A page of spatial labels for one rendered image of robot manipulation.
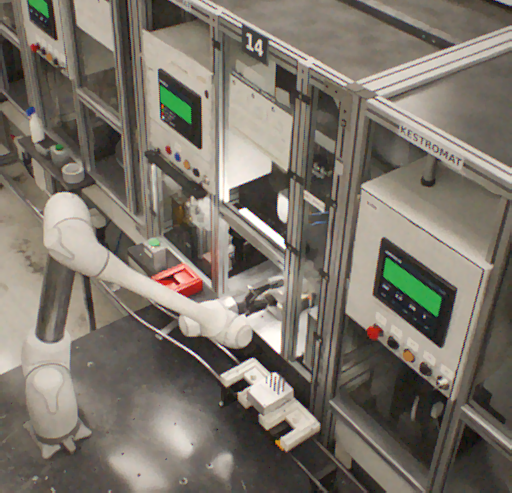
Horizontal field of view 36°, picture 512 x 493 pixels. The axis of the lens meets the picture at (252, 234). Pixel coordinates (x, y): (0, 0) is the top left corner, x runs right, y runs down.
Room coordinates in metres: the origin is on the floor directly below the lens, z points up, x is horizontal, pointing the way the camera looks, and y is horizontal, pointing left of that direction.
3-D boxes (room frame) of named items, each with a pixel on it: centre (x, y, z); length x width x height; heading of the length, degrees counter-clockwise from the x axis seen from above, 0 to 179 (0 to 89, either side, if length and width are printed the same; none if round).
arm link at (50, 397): (1.79, 0.67, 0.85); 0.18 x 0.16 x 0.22; 19
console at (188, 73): (2.50, 0.18, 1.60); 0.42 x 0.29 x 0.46; 38
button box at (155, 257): (2.42, 0.37, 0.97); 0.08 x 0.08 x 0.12; 38
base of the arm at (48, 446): (1.76, 0.65, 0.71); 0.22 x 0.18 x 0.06; 38
